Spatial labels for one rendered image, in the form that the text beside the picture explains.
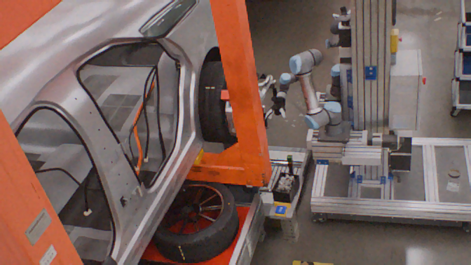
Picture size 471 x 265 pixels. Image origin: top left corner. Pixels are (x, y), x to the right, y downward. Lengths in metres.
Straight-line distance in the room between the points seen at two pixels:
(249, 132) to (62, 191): 1.37
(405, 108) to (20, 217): 2.82
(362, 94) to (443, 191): 1.03
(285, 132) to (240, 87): 1.92
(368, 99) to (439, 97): 1.89
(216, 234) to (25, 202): 2.26
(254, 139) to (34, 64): 1.54
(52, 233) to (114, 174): 1.32
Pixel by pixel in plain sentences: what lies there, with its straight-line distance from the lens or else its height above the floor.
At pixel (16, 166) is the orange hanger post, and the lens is 1.51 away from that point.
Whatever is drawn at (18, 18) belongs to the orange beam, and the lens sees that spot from 1.55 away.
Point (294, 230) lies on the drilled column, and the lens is 4.02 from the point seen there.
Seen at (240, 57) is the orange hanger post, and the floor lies 1.62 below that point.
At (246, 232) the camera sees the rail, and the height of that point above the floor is 0.39.
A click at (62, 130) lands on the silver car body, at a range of 4.25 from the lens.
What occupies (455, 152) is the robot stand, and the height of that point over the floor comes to 0.21.
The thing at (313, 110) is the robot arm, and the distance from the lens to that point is 3.57.
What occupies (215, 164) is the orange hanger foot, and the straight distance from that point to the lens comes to 3.86.
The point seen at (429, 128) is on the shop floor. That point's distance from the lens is 5.17.
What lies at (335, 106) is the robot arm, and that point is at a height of 1.05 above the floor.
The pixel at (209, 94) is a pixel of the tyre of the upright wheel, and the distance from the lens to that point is 3.91.
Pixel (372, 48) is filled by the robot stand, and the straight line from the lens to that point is 3.56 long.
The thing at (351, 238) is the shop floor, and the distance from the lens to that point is 4.15.
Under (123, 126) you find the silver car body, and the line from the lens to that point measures 3.96.
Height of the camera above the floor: 3.16
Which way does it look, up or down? 37 degrees down
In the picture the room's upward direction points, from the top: 12 degrees counter-clockwise
